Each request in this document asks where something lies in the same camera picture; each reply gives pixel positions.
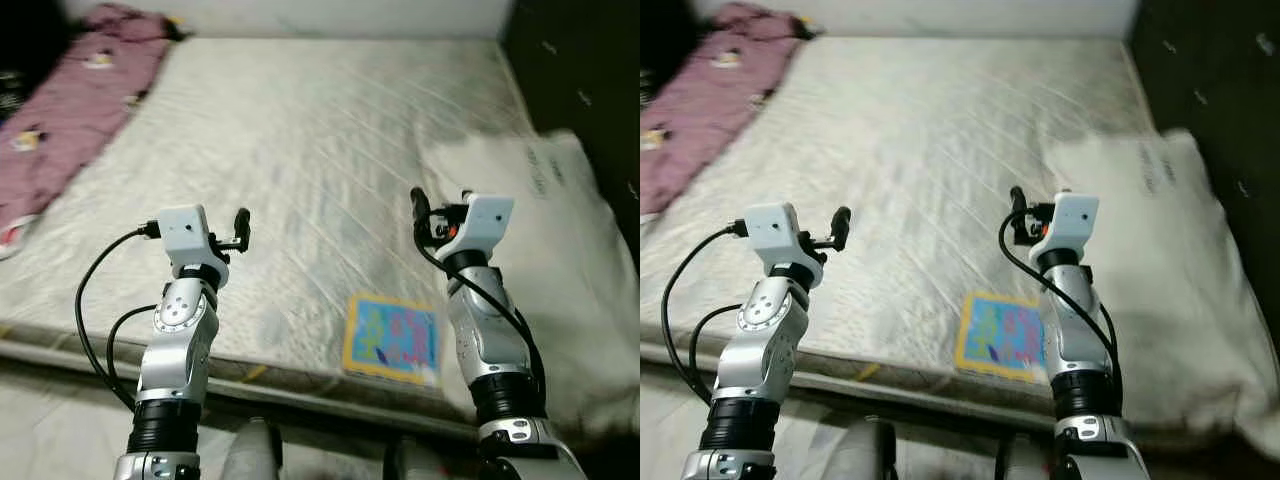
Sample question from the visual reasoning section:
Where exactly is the black tufted headboard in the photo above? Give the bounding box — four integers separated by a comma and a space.
500, 0, 641, 266
1128, 0, 1280, 301

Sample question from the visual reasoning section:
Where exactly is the white pillow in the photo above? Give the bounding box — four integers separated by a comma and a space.
1040, 128, 1280, 461
413, 130, 641, 436

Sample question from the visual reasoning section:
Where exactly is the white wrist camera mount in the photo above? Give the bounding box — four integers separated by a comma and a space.
1030, 193, 1101, 263
156, 205, 231, 288
743, 203, 826, 288
438, 193, 515, 266

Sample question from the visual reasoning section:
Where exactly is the short black left arm cable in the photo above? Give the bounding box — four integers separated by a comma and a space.
104, 304, 159, 406
688, 304, 746, 401

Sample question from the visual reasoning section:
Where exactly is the colourful picture book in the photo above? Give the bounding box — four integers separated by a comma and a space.
955, 291, 1049, 383
342, 292, 442, 388

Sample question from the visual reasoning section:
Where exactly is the pink cartoon print blanket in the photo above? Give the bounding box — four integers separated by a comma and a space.
0, 3, 173, 261
640, 0, 806, 221

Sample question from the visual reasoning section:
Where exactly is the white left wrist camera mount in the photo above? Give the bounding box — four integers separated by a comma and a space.
156, 205, 231, 288
743, 203, 826, 288

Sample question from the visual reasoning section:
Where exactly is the grey left robot leg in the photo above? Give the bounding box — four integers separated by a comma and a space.
220, 417, 284, 480
830, 417, 898, 480

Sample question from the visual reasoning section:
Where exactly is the beige quilted mattress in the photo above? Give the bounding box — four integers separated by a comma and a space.
0, 38, 641, 441
640, 38, 1280, 441

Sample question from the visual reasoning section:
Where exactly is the long black left arm cable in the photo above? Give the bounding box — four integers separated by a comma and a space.
75, 224, 161, 413
660, 221, 749, 409

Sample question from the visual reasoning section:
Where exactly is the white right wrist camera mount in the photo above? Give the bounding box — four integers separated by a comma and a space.
438, 193, 515, 266
1030, 193, 1101, 263

